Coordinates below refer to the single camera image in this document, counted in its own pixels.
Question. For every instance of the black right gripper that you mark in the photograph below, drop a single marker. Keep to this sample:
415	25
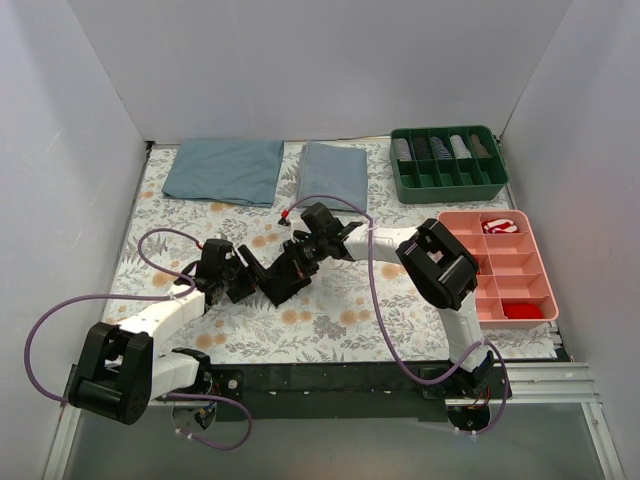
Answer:
297	257

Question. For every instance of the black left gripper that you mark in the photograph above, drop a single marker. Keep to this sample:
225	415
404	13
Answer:
251	270

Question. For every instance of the black underwear beige waistband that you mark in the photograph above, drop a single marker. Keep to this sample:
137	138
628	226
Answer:
279	290

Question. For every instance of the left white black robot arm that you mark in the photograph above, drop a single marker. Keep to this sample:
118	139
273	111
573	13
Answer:
120	371

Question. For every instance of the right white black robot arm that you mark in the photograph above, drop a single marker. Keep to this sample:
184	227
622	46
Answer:
442	270

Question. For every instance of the floral patterned table mat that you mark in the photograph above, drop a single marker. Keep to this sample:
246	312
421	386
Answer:
331	320

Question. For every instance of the grey blue folded cloth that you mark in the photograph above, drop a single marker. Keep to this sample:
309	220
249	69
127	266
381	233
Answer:
336	171

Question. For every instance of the teal folded cloth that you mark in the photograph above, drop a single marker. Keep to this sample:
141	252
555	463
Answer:
236	171

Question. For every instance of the white striped rolled sock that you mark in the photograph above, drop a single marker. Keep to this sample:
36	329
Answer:
402	149

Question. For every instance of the black rolled sock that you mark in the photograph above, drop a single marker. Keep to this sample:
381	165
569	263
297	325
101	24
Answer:
421	148

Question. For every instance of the blue striped rolled sock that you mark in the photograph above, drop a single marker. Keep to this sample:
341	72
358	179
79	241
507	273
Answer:
441	152

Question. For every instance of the green divided organizer box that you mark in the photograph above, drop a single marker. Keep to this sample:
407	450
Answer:
446	181

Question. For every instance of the grey white rolled sock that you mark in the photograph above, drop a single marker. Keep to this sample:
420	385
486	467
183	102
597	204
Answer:
461	151

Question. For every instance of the red white striped rolled garment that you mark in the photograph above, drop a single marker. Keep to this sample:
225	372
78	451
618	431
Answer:
499	226

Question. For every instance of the brown rolled sock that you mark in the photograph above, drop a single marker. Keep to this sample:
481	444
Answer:
480	150

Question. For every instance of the pink divided organizer box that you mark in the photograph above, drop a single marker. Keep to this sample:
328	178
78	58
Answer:
510	267

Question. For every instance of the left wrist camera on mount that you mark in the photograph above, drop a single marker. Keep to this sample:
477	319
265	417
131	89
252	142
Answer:
228	236

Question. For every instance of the aluminium frame rail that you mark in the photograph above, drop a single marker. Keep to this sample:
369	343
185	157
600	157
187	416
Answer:
552	383

